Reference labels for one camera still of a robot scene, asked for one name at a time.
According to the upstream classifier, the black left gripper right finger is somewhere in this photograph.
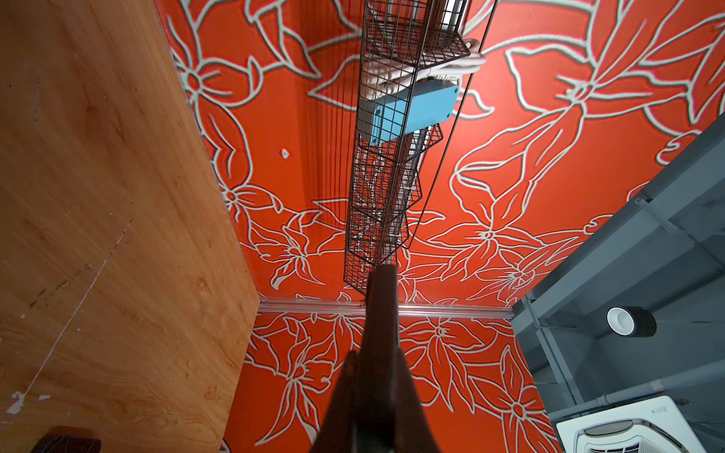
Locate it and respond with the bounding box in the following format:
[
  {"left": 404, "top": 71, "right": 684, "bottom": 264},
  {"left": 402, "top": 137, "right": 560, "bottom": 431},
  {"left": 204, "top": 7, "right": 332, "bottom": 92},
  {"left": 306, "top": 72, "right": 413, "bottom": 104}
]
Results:
[{"left": 394, "top": 348, "right": 440, "bottom": 453}]

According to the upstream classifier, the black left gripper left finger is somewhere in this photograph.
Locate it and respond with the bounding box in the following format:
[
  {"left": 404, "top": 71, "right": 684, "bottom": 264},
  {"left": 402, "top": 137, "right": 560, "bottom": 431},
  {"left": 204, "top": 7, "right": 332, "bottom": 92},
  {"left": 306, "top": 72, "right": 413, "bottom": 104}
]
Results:
[{"left": 310, "top": 350, "right": 357, "bottom": 453}]

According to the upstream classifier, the black smartphone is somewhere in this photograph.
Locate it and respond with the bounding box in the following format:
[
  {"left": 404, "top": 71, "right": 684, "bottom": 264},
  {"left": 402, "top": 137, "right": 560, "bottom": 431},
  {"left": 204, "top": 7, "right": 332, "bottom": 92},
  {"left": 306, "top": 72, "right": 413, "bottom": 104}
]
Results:
[{"left": 352, "top": 264, "right": 398, "bottom": 452}]

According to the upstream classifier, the white ceiling air conditioner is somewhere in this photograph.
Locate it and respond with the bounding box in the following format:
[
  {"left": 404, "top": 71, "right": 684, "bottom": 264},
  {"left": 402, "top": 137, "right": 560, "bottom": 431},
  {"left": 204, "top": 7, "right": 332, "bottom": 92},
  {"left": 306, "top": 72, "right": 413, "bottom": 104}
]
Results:
[{"left": 556, "top": 396, "right": 705, "bottom": 453}]

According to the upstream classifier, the black white ceiling spotlight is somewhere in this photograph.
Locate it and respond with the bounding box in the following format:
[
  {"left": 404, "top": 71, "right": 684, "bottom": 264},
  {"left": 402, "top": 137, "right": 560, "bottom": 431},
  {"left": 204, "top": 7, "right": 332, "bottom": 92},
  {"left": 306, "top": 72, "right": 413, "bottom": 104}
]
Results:
[{"left": 606, "top": 307, "right": 657, "bottom": 338}]

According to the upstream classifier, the light blue flat box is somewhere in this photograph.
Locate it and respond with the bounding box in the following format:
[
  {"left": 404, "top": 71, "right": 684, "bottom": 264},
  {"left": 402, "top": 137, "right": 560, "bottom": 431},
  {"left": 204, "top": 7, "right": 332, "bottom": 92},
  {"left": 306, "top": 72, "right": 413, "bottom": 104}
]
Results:
[{"left": 356, "top": 79, "right": 461, "bottom": 146}]

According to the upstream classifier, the white coiled cable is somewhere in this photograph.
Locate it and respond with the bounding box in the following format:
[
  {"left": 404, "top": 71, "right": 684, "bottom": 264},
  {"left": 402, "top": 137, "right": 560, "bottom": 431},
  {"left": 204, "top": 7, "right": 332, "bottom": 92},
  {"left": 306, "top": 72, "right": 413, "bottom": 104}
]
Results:
[{"left": 361, "top": 36, "right": 488, "bottom": 100}]

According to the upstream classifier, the black wire wall basket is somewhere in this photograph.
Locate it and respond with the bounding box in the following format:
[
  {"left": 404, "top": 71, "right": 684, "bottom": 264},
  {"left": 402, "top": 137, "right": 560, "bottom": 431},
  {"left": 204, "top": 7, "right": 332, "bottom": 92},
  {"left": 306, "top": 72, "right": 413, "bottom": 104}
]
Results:
[{"left": 343, "top": 1, "right": 485, "bottom": 293}]

